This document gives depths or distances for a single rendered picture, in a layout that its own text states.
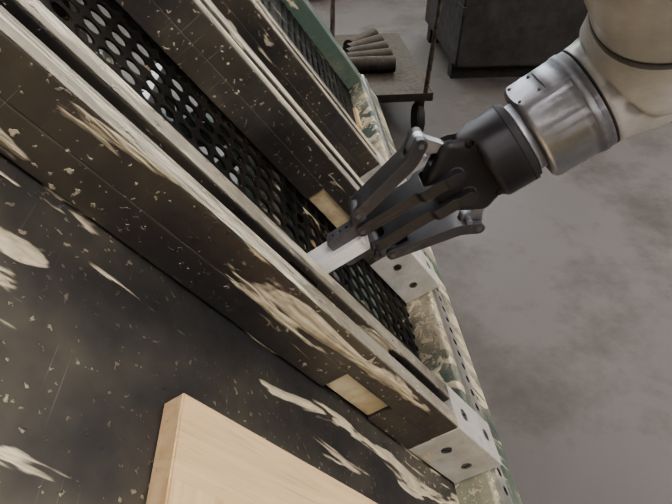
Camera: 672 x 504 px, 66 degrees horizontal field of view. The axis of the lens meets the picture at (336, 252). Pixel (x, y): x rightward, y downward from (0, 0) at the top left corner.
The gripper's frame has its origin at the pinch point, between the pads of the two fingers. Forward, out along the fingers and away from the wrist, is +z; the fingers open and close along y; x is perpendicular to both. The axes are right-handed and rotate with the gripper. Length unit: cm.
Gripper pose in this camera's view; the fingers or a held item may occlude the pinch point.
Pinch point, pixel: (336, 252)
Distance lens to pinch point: 51.6
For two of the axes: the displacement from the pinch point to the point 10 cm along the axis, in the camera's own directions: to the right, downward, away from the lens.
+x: 0.9, 6.5, -7.6
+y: -5.8, -5.8, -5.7
